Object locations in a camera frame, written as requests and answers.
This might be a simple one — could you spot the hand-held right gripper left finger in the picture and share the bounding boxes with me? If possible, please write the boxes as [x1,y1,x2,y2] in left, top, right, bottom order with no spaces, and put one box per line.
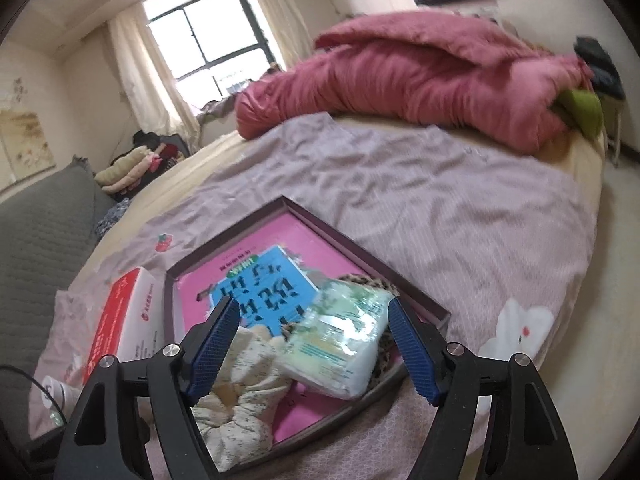
[52,295,242,480]

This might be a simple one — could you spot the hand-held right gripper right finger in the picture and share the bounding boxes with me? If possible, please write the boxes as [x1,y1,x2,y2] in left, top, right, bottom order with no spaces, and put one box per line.
[387,296,580,480]

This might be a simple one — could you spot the leopard print scrunchie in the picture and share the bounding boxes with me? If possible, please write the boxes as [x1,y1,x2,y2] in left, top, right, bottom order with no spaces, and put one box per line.
[282,272,408,393]

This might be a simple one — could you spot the cream floral scrunchie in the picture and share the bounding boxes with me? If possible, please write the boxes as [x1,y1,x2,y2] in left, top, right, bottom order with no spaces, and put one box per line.
[192,325,296,473]

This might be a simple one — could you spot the small green-white tissue pack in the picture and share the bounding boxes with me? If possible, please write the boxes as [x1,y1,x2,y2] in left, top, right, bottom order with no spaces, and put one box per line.
[277,280,393,401]

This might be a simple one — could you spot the dark shallow box tray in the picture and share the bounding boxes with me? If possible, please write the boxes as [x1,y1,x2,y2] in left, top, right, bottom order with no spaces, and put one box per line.
[164,195,452,461]

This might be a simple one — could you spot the red paper tissue pack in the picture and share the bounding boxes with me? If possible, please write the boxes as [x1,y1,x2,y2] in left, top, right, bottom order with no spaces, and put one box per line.
[82,266,168,386]

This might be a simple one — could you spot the pink and blue book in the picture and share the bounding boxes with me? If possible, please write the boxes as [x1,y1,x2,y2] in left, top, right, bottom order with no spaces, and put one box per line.
[172,212,381,441]

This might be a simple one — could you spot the white lidded bottle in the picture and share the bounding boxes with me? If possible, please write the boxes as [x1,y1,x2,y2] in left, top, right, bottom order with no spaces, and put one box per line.
[41,375,86,413]

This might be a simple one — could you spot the dark floral cloth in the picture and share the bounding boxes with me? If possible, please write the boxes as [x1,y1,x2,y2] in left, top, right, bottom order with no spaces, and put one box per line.
[95,197,133,238]

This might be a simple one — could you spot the pile of folded clothes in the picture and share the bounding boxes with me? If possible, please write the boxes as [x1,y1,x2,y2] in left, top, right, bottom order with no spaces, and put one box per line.
[94,131,191,201]

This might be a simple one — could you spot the clothes on windowsill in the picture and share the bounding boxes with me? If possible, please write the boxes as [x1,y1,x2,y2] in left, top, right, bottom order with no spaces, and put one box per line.
[197,62,281,123]

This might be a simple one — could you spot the pink quilt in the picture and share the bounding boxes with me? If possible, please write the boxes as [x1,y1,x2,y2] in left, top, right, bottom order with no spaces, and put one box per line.
[235,10,596,153]

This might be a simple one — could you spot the cream curtain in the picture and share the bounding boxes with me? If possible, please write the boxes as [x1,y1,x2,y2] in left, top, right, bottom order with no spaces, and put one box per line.
[235,0,311,73]
[107,2,201,146]

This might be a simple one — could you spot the green pillow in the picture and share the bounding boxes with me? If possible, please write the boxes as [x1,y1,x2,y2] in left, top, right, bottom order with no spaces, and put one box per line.
[552,89,603,138]

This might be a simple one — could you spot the dark framed window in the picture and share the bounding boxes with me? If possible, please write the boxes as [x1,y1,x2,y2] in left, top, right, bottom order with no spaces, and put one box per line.
[145,0,273,98]

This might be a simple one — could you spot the dark folded clothes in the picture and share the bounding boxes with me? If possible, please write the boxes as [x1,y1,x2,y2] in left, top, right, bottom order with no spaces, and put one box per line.
[572,35,626,101]

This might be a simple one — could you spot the black cable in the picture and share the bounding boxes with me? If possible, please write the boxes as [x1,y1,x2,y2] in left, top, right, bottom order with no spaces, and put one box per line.
[0,364,68,428]

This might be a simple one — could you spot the beige wall poster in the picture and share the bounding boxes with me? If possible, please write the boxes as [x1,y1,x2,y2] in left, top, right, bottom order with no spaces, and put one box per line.
[0,110,42,191]

